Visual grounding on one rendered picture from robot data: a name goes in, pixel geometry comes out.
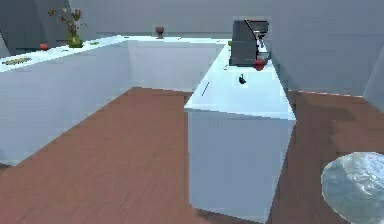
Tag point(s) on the thin dark knife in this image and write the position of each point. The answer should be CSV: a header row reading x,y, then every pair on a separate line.
x,y
205,88

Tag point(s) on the small black utensil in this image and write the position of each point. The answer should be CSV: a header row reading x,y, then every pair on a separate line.
x,y
242,80

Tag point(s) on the white kitchen counter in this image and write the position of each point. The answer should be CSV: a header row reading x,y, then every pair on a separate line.
x,y
233,160

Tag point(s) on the red apple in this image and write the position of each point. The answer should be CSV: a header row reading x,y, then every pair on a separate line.
x,y
259,64

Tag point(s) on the black coffee machine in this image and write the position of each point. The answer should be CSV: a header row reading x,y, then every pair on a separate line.
x,y
245,43

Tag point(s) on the small green item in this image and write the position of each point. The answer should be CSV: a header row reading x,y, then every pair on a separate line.
x,y
94,43

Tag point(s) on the green vase with dried plant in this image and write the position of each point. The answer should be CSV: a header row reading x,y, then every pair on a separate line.
x,y
74,30

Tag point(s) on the red tomato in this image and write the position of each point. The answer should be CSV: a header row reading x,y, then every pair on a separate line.
x,y
43,46

